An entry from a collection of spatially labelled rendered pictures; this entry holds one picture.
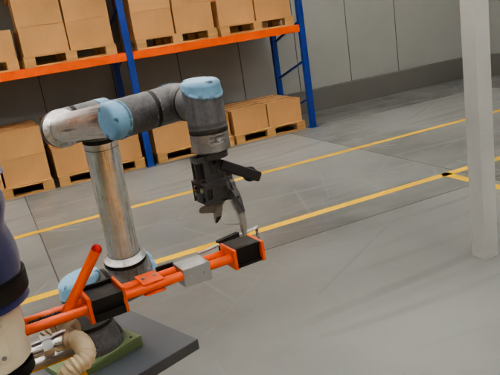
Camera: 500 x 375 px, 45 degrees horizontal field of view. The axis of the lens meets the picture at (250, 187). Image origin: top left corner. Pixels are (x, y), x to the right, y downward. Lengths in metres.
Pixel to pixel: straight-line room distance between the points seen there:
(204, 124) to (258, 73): 9.32
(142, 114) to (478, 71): 2.96
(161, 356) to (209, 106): 1.07
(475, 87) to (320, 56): 7.34
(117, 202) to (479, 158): 2.73
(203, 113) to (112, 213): 0.81
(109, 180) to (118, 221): 0.15
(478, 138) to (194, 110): 3.01
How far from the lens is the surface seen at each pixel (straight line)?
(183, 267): 1.40
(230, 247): 1.44
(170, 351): 2.17
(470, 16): 4.06
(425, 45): 12.65
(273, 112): 9.37
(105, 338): 2.18
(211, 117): 1.34
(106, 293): 1.35
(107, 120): 1.40
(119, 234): 2.10
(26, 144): 8.42
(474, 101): 4.12
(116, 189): 2.03
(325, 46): 11.30
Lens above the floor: 1.81
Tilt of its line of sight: 16 degrees down
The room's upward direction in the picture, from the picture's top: 9 degrees counter-clockwise
